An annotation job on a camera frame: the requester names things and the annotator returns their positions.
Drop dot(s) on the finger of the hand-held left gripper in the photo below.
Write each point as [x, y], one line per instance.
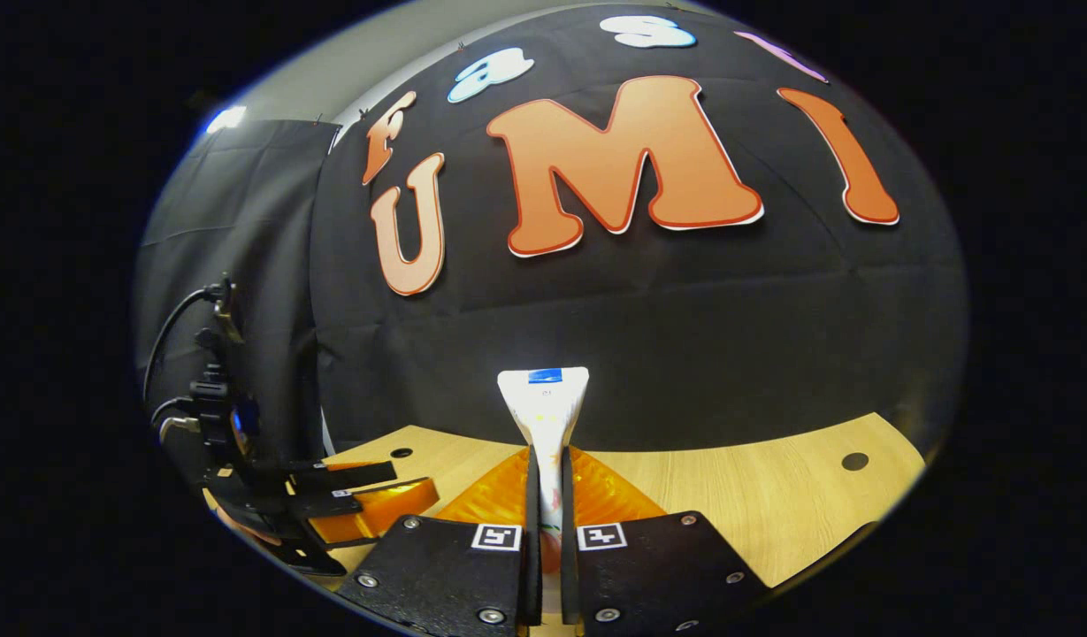
[348, 476]
[393, 504]

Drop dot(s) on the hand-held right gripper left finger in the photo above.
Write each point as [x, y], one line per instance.
[533, 504]

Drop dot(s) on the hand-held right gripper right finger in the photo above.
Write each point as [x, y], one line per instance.
[567, 504]

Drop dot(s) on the white toothpaste tube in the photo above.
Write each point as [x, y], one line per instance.
[543, 407]

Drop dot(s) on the wooden desktop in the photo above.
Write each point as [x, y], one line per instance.
[773, 504]

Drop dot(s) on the black backdrop cloth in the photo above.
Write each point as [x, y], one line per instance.
[685, 327]

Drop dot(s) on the ceiling light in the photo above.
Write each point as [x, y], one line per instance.
[227, 118]

